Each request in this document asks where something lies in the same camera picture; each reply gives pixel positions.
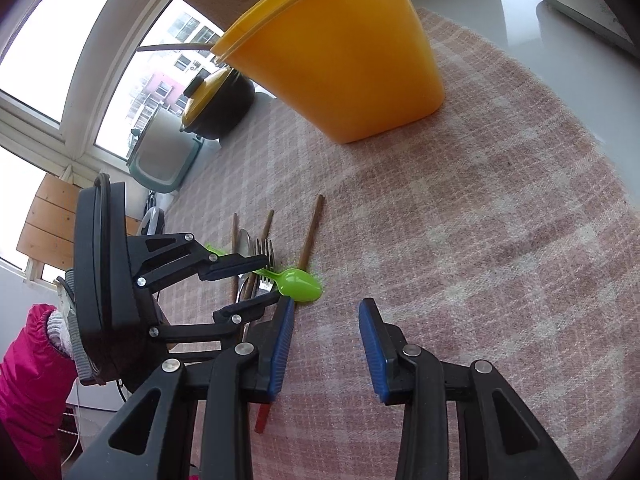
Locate pile of wooden chopsticks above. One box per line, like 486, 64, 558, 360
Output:
137, 42, 326, 433

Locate pink plaid tablecloth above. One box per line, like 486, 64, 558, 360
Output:
160, 7, 638, 480

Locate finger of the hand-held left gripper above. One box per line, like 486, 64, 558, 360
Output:
125, 231, 270, 289
149, 292, 282, 347

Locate wooden slat board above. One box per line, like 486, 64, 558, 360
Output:
16, 175, 146, 281

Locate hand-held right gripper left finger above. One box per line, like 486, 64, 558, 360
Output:
65, 295, 296, 480

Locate metal fork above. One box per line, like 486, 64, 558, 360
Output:
252, 238, 277, 311

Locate small metal spoon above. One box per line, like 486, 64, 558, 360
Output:
234, 228, 257, 306

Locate white floral rice cooker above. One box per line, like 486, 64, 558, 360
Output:
522, 0, 640, 58

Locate yellow plastic container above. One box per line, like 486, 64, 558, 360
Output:
210, 0, 446, 144

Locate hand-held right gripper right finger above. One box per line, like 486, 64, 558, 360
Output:
358, 297, 568, 480

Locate green plastic spoon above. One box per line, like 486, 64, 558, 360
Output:
205, 243, 323, 305

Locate black casserole with yellow lid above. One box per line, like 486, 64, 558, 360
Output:
179, 66, 257, 139

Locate white window frame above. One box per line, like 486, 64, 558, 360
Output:
0, 0, 241, 281

